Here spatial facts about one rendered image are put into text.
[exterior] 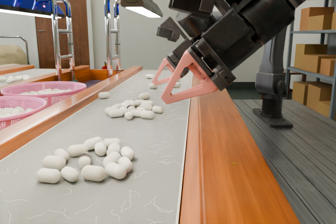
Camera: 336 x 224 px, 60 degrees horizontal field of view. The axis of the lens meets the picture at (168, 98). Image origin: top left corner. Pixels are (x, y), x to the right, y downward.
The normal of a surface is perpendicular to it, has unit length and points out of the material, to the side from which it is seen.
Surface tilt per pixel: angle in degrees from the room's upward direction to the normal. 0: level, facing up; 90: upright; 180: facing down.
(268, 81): 85
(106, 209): 0
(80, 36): 90
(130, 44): 90
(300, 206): 0
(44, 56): 90
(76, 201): 0
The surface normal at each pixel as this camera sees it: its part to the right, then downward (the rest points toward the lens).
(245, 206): 0.00, -0.98
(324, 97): -0.05, 0.21
